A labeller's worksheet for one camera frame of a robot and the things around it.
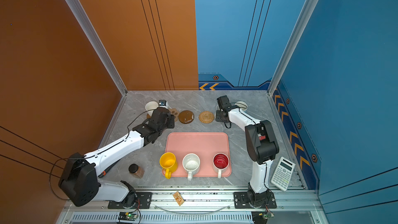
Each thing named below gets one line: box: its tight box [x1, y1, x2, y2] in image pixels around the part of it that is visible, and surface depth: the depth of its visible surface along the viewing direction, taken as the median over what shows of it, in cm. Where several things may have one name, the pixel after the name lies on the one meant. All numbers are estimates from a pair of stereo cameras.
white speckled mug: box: [182, 152, 201, 181], surface depth 80 cm
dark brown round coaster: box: [178, 109, 195, 124], surface depth 105 cm
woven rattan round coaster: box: [198, 110, 215, 124], surface depth 107 cm
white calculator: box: [270, 156, 296, 192], surface depth 81 cm
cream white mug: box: [145, 101, 159, 117], surface depth 101 cm
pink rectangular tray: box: [164, 131, 232, 177], surface depth 94 cm
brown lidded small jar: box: [128, 163, 145, 179], surface depth 77 cm
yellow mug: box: [159, 151, 178, 180], surface depth 80 cm
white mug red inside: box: [212, 152, 230, 179], surface depth 81 cm
